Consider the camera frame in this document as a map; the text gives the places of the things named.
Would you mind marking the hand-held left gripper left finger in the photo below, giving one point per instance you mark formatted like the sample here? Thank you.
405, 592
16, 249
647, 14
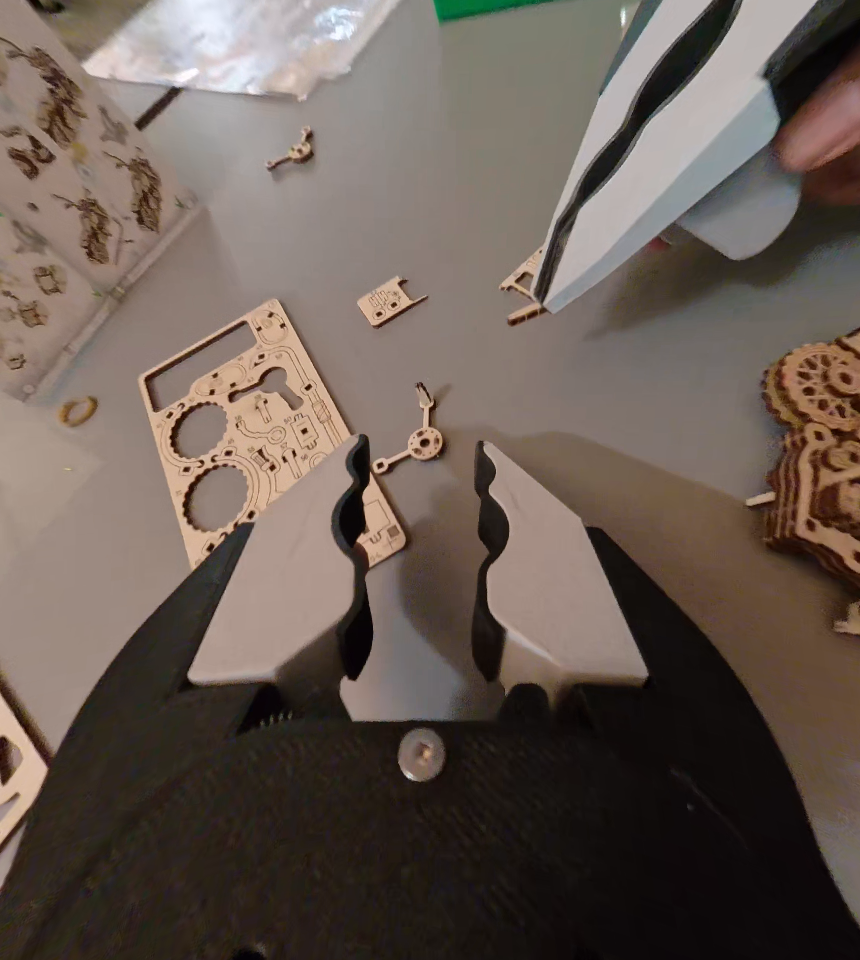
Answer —
280, 585

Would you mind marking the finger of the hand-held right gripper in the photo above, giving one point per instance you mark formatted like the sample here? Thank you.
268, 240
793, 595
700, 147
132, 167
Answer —
685, 165
651, 45

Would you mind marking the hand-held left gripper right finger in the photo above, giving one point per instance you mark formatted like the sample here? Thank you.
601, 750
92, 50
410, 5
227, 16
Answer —
557, 585

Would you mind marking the wooden hub piece with arms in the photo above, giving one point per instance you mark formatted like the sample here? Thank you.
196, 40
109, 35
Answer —
424, 444

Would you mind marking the small forked wooden piece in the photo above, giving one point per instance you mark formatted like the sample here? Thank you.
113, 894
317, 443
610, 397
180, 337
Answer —
523, 281

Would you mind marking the green object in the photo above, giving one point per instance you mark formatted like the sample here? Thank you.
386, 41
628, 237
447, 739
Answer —
535, 9

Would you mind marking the gear-hole wooden puzzle sheet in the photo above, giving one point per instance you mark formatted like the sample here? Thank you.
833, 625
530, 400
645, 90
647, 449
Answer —
249, 420

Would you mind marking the small square wooden piece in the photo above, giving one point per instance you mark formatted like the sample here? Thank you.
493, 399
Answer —
388, 301

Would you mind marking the assembled wooden gear model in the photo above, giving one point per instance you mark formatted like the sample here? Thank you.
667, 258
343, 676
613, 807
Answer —
842, 465

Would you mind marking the small wooden lever piece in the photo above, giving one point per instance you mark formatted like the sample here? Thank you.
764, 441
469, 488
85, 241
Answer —
295, 150

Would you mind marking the clear plastic bag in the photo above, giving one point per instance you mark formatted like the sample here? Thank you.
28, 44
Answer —
249, 45

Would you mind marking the printed instruction booklet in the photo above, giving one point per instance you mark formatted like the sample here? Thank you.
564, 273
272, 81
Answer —
39, 187

